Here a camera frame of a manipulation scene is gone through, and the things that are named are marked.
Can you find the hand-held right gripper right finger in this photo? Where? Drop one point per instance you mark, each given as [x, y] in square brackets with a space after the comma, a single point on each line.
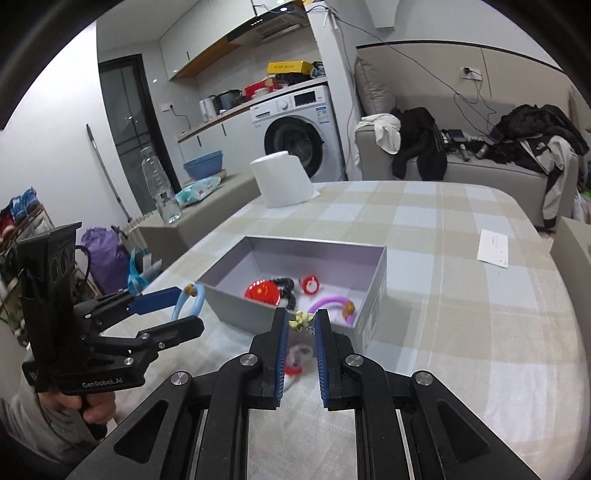
[323, 364]

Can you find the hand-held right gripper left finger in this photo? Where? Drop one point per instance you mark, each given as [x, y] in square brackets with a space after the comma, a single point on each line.
[278, 360]

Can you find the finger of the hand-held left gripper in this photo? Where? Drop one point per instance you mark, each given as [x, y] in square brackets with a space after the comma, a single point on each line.
[180, 328]
[154, 300]

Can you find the clear pink hair accessory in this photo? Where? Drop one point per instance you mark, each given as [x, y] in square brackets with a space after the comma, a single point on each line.
[298, 362]

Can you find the grey cardboard box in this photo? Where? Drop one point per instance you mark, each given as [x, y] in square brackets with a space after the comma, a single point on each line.
[231, 305]

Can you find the red white character charm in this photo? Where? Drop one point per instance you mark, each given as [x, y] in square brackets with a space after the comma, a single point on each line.
[310, 284]

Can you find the person's left forearm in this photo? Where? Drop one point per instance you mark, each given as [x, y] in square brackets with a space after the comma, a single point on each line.
[27, 429]

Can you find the person's left hand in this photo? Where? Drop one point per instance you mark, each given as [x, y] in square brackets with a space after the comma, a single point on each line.
[60, 400]

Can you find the blue plastic bag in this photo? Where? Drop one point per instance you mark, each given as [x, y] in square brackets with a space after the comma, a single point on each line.
[138, 277]

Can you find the wooden shoe rack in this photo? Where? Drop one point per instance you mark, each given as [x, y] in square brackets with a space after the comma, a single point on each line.
[9, 277]

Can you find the purple plastic bag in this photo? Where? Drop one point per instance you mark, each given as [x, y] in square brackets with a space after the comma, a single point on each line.
[104, 258]

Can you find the woven basket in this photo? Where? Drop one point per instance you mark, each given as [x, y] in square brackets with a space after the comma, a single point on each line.
[138, 222]

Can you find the blue shoes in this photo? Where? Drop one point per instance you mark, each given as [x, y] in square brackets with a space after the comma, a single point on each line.
[23, 203]

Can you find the low grey bench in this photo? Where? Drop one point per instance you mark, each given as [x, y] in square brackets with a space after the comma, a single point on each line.
[203, 217]

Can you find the clear plastic water bottle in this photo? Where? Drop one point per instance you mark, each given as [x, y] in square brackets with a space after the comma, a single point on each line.
[159, 189]

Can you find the wet wipes pack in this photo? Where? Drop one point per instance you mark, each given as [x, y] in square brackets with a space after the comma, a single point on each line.
[198, 190]

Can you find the grey mop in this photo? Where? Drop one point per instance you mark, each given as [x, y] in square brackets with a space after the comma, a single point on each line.
[106, 173]

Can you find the blue plastic basin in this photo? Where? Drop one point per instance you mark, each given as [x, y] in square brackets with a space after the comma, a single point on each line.
[203, 166]

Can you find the checked tablecloth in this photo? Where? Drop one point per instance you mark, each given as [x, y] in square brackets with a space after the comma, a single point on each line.
[461, 323]

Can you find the white toilet paper roll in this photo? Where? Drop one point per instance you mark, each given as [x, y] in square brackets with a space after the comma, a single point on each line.
[281, 180]

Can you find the dark glass door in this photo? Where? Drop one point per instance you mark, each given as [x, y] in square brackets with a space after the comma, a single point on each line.
[129, 124]

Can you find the white electric kettle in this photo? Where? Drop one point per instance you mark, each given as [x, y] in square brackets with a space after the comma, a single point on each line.
[207, 110]

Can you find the white paper sheet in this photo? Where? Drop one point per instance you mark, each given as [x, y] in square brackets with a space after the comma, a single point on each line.
[493, 248]

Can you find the black rice cooker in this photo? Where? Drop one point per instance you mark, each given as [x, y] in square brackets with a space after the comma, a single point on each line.
[227, 99]

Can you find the red box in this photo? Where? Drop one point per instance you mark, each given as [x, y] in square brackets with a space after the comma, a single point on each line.
[258, 90]

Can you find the white washing machine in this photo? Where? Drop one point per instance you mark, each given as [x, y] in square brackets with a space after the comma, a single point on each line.
[286, 106]

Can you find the white garment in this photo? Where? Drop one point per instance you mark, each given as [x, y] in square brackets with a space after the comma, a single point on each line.
[385, 131]

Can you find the grey sofa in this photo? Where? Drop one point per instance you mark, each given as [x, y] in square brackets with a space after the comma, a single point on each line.
[485, 180]

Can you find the yellow cardboard box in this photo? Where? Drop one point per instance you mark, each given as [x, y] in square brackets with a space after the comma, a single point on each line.
[288, 68]

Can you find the grey side table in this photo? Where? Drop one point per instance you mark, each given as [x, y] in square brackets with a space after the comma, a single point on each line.
[572, 254]

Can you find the grey pillow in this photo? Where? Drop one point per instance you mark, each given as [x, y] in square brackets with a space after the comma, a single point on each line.
[373, 87]

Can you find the range hood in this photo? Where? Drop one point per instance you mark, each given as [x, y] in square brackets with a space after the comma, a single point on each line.
[272, 23]

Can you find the black and white jacket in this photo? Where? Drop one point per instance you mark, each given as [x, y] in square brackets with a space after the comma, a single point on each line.
[540, 134]

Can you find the white wall cabinets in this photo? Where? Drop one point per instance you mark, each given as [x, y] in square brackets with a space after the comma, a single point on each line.
[194, 41]

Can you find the white wall outlet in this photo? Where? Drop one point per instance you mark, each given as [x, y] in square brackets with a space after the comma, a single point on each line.
[471, 74]

